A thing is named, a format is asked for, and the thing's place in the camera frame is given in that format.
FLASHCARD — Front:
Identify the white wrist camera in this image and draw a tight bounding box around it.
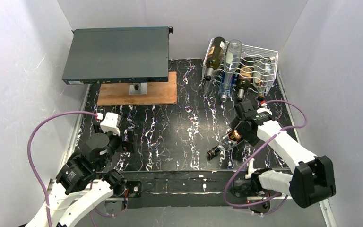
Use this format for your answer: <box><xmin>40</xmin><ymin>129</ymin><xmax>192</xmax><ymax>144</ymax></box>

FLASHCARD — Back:
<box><xmin>96</xmin><ymin>112</ymin><xmax>121</xmax><ymax>136</ymax></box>
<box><xmin>257</xmin><ymin>101</ymin><xmax>273</xmax><ymax>116</ymax></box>

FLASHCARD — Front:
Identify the white wire wine rack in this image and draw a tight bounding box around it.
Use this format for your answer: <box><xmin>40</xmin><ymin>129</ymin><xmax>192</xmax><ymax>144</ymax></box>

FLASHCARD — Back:
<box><xmin>202</xmin><ymin>38</ymin><xmax>278</xmax><ymax>96</ymax></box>

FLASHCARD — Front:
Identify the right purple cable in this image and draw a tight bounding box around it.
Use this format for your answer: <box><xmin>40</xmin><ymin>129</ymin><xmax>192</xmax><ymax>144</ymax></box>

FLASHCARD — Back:
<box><xmin>223</xmin><ymin>100</ymin><xmax>308</xmax><ymax>217</ymax></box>

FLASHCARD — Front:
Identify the dark wine bottle white label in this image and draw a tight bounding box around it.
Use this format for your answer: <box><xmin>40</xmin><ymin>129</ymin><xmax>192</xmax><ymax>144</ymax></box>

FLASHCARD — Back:
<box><xmin>204</xmin><ymin>36</ymin><xmax>225</xmax><ymax>81</ymax></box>

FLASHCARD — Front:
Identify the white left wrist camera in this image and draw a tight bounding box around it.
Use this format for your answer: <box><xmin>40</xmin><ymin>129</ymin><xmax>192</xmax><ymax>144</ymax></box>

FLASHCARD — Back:
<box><xmin>96</xmin><ymin>112</ymin><xmax>121</xmax><ymax>136</ymax></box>

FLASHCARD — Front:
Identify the wooden board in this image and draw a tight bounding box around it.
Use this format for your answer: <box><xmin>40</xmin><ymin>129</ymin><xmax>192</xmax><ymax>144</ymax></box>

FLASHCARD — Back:
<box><xmin>97</xmin><ymin>72</ymin><xmax>177</xmax><ymax>106</ymax></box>

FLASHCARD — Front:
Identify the white plastic peg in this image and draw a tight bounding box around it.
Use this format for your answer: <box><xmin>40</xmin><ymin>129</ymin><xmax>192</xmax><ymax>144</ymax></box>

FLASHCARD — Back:
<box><xmin>244</xmin><ymin>158</ymin><xmax>257</xmax><ymax>180</ymax></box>

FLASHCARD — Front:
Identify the grey network switch box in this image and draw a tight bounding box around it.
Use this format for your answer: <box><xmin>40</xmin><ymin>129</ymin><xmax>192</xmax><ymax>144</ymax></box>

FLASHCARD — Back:
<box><xmin>62</xmin><ymin>26</ymin><xmax>173</xmax><ymax>85</ymax></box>

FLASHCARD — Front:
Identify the clear glass bottle gold label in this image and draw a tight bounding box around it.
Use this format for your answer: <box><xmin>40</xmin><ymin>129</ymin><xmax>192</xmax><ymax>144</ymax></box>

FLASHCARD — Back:
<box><xmin>203</xmin><ymin>70</ymin><xmax>219</xmax><ymax>97</ymax></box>

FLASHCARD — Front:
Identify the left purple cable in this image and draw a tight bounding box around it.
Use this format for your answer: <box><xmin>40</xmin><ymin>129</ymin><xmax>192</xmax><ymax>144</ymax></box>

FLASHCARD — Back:
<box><xmin>27</xmin><ymin>111</ymin><xmax>129</xmax><ymax>227</ymax></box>

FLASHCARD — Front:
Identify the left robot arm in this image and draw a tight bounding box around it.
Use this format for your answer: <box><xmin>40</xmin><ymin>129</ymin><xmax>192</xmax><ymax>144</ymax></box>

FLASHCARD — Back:
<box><xmin>26</xmin><ymin>130</ymin><xmax>136</xmax><ymax>227</ymax></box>

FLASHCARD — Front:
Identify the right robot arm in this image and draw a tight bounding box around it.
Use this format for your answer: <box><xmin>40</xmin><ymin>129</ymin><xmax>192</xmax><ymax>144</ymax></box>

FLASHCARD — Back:
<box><xmin>230</xmin><ymin>101</ymin><xmax>337</xmax><ymax>208</ymax></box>

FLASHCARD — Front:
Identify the clear glass bottle tall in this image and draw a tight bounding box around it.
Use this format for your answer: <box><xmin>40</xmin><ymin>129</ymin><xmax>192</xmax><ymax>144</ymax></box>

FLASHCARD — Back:
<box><xmin>220</xmin><ymin>40</ymin><xmax>243</xmax><ymax>95</ymax></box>

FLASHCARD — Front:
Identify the metal stand post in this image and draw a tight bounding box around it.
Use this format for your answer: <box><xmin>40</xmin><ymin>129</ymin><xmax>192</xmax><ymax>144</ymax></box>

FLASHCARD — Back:
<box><xmin>129</xmin><ymin>83</ymin><xmax>147</xmax><ymax>96</ymax></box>

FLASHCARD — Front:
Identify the dark green bottle silver neck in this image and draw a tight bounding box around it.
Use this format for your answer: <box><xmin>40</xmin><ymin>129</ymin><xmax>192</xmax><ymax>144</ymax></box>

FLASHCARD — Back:
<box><xmin>236</xmin><ymin>57</ymin><xmax>254</xmax><ymax>102</ymax></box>

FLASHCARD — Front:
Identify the clear bottle black cap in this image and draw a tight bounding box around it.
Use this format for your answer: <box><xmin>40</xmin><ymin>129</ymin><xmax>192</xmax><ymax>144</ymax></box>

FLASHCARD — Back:
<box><xmin>207</xmin><ymin>130</ymin><xmax>243</xmax><ymax>160</ymax></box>

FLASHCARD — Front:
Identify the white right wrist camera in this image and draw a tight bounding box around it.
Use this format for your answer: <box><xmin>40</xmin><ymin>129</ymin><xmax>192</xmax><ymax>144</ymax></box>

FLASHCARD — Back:
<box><xmin>257</xmin><ymin>101</ymin><xmax>273</xmax><ymax>116</ymax></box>

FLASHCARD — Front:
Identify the blue rectangular glass bottle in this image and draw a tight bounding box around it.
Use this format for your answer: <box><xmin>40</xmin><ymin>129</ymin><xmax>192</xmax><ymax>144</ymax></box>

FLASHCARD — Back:
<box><xmin>219</xmin><ymin>73</ymin><xmax>233</xmax><ymax>102</ymax></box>

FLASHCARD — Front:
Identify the purple cable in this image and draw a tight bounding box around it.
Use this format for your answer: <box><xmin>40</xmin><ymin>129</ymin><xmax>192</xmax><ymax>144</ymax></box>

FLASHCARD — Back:
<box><xmin>27</xmin><ymin>111</ymin><xmax>129</xmax><ymax>227</ymax></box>
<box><xmin>223</xmin><ymin>100</ymin><xmax>308</xmax><ymax>217</ymax></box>

